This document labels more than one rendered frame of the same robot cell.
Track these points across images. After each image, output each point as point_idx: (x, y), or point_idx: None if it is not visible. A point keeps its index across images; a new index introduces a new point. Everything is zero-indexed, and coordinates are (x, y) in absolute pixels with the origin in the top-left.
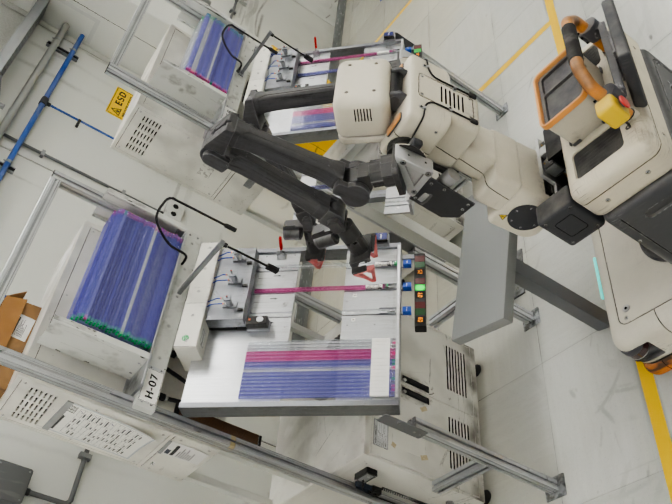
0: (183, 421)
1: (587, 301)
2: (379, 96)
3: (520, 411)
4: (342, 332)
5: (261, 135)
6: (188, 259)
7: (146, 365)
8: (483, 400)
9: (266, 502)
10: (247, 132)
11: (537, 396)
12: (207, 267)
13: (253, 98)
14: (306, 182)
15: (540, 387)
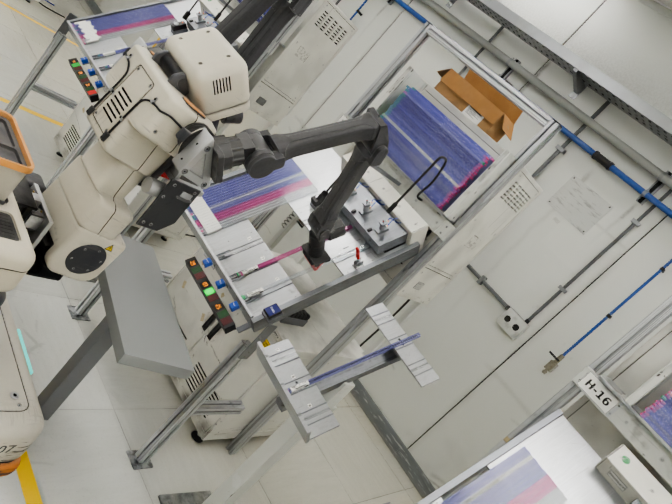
0: None
1: (51, 392)
2: (171, 36)
3: (129, 379)
4: (251, 225)
5: None
6: (423, 209)
7: None
8: (177, 406)
9: (298, 257)
10: None
11: (112, 383)
12: (398, 207)
13: (369, 112)
14: (410, 352)
15: (110, 389)
